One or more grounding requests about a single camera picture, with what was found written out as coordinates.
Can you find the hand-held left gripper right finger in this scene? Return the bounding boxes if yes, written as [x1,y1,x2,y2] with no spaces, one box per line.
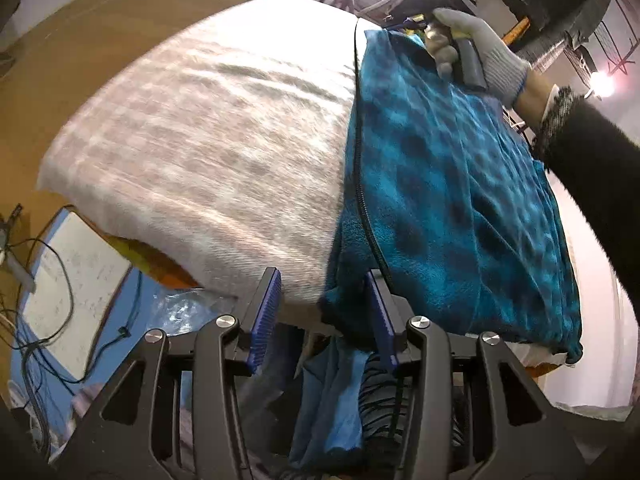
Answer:
[366,271,587,480]

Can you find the black clothes rack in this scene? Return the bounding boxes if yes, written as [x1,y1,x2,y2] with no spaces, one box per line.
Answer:
[562,0,640,77]

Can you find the white bed mattress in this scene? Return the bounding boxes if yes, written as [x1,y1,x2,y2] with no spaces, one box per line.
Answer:
[520,160,632,421]

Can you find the person's right hand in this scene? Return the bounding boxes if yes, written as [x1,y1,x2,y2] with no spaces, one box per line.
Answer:
[425,7,532,110]

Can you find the beige plaid blanket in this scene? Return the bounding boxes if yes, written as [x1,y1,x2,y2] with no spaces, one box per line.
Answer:
[36,0,368,322]

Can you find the orange cloth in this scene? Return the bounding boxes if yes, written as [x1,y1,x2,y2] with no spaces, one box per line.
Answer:
[106,234,202,291]

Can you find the clear plastic bag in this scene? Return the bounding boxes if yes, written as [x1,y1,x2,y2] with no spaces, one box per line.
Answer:
[149,287,237,337]

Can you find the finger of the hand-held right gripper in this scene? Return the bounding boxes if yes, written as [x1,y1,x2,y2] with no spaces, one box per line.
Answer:
[382,16,426,36]

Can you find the teal plaid fleece jacket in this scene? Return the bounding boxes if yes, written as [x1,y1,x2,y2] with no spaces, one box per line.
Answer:
[320,27,583,365]

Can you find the grey black-striped cloth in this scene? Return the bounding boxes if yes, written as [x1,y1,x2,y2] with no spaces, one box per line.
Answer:
[359,350,468,463]

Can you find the clothes rack with dark garments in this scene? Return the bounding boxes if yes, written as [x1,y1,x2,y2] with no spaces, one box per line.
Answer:
[502,0,612,63]

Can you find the yellow wooden stick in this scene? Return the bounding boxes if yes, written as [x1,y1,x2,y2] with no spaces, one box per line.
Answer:
[500,16,532,47]

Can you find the blue cloth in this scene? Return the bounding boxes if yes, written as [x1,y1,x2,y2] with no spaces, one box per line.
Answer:
[289,335,372,467]

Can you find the clip lamp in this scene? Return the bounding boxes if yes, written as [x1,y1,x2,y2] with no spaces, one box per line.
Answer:
[582,67,621,101]

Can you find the white paper sheet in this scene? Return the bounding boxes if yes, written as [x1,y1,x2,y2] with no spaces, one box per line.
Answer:
[22,210,133,382]

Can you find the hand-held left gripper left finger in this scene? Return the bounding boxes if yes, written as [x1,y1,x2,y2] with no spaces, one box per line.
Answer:
[69,266,285,480]

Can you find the person's right forearm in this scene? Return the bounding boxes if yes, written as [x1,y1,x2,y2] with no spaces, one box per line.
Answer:
[511,69,640,321]

